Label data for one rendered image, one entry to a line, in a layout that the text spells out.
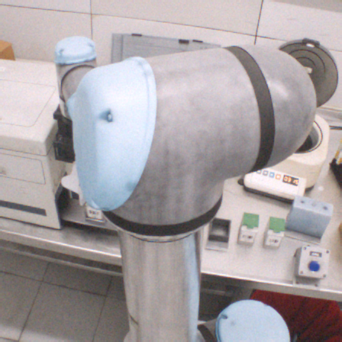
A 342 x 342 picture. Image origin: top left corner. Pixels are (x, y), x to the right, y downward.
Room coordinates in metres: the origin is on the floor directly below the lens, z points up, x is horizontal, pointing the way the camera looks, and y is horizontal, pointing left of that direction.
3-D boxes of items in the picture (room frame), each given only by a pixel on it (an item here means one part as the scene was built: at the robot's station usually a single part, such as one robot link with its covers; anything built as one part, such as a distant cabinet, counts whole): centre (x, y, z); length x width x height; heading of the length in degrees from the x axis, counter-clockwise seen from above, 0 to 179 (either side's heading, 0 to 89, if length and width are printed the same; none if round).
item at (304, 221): (0.72, -0.35, 0.92); 0.10 x 0.07 x 0.10; 76
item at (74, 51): (0.69, 0.19, 1.32); 0.09 x 0.08 x 0.11; 25
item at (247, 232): (0.69, -0.20, 0.91); 0.05 x 0.04 x 0.07; 174
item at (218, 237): (0.69, -0.13, 0.89); 0.09 x 0.05 x 0.04; 174
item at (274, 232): (0.68, -0.26, 0.91); 0.05 x 0.04 x 0.07; 174
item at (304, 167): (0.97, -0.31, 0.94); 0.30 x 0.24 x 0.12; 165
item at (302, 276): (0.61, -0.35, 0.92); 0.13 x 0.07 x 0.08; 174
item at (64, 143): (0.69, 0.20, 1.17); 0.09 x 0.08 x 0.12; 84
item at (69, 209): (0.69, 0.19, 0.92); 0.21 x 0.07 x 0.05; 84
